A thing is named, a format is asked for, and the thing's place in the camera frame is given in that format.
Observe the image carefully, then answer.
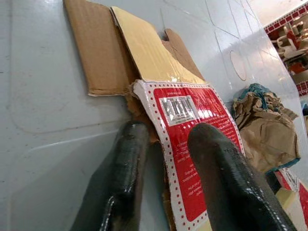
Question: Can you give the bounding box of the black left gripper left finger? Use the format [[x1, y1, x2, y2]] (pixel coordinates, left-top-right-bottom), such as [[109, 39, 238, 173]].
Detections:
[[69, 120, 151, 231]]

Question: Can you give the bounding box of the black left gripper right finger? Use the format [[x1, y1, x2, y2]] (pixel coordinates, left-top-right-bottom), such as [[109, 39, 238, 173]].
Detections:
[[187, 122, 298, 231]]

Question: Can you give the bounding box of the cardboard piece with red label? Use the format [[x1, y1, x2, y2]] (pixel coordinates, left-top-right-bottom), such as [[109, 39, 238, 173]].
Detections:
[[63, 0, 246, 231]]

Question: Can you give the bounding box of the crumpled brown paper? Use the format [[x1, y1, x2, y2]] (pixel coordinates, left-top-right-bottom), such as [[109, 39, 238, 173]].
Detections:
[[231, 83, 301, 173]]

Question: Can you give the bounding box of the wide red brick pillar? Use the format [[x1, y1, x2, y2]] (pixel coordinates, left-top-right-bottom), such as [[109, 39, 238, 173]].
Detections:
[[296, 80, 308, 97]]

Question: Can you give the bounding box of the white baby high chair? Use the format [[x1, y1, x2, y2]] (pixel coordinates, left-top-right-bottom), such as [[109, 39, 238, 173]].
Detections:
[[275, 21, 308, 60]]

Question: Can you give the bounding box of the narrow red brick pillar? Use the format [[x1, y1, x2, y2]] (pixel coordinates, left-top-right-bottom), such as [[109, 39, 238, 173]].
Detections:
[[263, 1, 308, 37]]

